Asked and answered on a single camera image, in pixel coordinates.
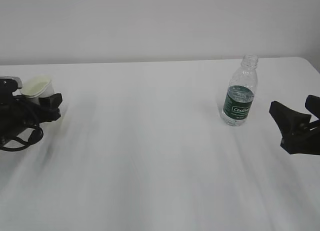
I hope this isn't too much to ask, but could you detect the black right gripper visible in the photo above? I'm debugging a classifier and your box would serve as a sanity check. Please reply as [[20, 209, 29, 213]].
[[269, 94, 320, 156]]

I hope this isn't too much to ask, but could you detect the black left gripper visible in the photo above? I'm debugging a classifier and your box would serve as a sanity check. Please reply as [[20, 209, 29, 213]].
[[0, 93, 63, 141]]

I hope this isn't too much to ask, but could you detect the white paper cup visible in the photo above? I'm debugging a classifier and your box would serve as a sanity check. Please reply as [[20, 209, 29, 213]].
[[19, 74, 63, 122]]

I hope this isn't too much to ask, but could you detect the clear water bottle green label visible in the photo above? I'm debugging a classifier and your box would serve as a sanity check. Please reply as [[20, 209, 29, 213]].
[[221, 54, 259, 126]]

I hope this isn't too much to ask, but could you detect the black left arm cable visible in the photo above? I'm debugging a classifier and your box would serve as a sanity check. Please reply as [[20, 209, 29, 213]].
[[0, 100, 45, 152]]

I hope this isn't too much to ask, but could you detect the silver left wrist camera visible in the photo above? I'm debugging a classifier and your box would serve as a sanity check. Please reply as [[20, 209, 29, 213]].
[[0, 76, 23, 104]]

